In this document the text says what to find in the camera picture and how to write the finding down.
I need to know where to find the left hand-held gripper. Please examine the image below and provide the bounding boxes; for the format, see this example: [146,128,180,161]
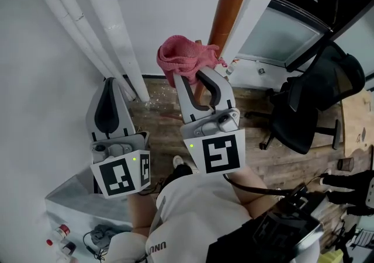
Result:
[85,77,152,199]

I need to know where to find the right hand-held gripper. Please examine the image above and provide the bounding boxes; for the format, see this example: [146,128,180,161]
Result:
[173,67,247,175]

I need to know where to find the pink cloth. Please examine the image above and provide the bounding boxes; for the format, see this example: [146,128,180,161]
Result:
[156,34,228,86]

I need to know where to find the wooden coat rack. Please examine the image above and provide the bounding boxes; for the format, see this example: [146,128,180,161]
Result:
[159,0,290,120]

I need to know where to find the person's right forearm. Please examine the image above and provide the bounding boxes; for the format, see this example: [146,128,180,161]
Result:
[224,165,283,219]

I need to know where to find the person's left forearm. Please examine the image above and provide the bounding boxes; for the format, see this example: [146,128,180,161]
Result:
[127,190,161,230]

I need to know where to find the grey cloth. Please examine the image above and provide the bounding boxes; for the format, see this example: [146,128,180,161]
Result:
[89,224,118,248]

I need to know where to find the person's black trousers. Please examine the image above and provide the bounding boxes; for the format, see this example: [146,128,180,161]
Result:
[173,164,194,179]

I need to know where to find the pale blue tablecloth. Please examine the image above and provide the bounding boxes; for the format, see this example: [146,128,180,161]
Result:
[44,168,136,263]

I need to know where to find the black framed glass door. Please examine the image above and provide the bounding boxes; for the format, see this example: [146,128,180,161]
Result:
[236,0,374,81]

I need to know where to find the black office chair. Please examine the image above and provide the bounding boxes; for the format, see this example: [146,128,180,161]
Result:
[244,40,367,155]

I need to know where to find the person's white shirt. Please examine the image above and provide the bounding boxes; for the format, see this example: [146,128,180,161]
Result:
[103,172,255,263]

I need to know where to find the bundle of white pipes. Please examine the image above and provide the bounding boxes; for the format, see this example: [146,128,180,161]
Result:
[22,0,151,103]

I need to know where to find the red-capped plastic bottle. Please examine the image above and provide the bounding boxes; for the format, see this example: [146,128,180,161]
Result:
[46,223,72,247]

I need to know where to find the small black device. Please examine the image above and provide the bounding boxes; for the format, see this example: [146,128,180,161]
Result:
[60,241,78,256]

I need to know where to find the black chest-mounted rig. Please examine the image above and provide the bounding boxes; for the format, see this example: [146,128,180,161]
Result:
[209,188,325,263]

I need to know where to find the wooden table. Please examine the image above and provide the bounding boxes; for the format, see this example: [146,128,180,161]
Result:
[340,88,374,169]

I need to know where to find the brown mesh bin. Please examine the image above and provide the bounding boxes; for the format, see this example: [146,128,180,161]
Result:
[337,156,355,172]

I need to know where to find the yellow object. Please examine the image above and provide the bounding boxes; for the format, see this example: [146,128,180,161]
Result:
[319,248,346,263]

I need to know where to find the white ribbed appliance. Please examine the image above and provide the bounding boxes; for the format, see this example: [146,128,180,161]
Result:
[352,228,374,250]

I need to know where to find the left hand-held gripper black cable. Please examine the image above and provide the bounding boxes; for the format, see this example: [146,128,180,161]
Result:
[138,178,166,198]

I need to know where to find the hand-held gripper black cable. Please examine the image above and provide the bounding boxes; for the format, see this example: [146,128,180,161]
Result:
[223,172,333,198]
[138,178,166,198]

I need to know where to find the right hand-held gripper black cable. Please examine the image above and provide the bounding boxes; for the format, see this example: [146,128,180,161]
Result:
[223,172,333,198]

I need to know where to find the thin black cable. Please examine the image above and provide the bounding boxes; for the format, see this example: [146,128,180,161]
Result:
[82,231,106,262]

